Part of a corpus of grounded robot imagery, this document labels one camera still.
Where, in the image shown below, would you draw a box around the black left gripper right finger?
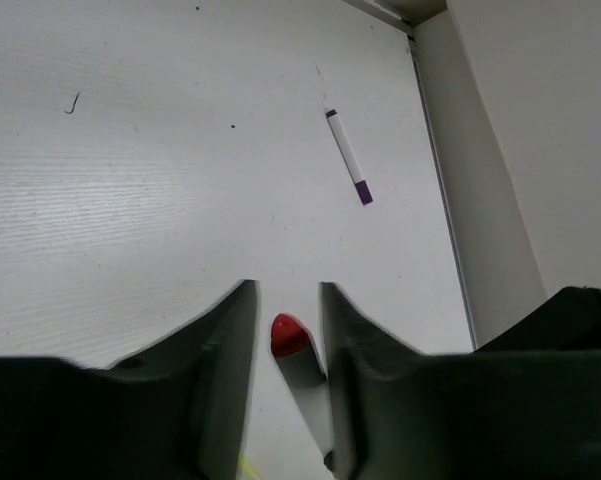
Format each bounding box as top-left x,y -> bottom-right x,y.
320,283 -> 601,479

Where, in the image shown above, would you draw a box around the white purple capped felt pen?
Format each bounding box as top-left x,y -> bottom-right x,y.
325,109 -> 373,206

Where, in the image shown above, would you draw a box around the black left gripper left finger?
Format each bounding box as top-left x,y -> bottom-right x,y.
0,280 -> 259,479

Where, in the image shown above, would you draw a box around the white red capped felt pen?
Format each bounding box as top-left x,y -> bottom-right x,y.
270,313 -> 336,477

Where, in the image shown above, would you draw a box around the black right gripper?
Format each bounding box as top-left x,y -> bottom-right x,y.
478,287 -> 601,352

